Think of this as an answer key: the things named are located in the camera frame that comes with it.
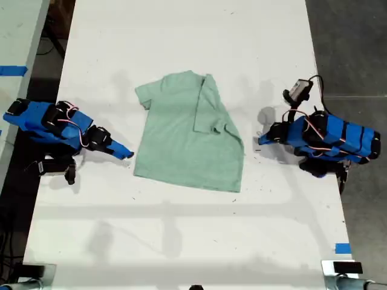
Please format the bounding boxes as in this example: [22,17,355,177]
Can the pale green T-shirt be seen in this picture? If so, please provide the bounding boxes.
[134,69,245,193]

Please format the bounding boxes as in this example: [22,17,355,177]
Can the black table clamp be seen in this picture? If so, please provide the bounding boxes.
[337,161,351,194]

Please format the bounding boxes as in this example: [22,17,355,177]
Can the blue tape strip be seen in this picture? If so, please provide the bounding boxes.
[0,64,29,77]
[334,242,352,255]

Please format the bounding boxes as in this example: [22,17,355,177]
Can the white side table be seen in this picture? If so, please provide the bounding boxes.
[0,0,51,190]

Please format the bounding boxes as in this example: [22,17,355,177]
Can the small black box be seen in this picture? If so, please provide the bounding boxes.
[13,263,46,277]
[333,262,363,273]

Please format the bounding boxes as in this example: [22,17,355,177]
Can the grey metal pipe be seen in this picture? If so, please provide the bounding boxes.
[325,275,387,290]
[0,278,46,290]

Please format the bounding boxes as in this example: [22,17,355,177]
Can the red and white wire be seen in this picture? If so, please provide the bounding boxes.
[65,102,88,149]
[304,116,347,158]

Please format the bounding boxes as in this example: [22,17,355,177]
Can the short black camera stalk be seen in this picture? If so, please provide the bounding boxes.
[64,164,77,185]
[281,99,304,122]

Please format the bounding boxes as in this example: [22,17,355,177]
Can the black camera box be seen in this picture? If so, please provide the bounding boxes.
[36,160,67,178]
[282,79,314,105]

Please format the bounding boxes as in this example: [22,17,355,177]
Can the black camera cable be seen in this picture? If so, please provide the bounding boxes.
[307,74,331,115]

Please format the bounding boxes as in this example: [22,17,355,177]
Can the grey metal bracket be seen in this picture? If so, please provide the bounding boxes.
[320,259,360,280]

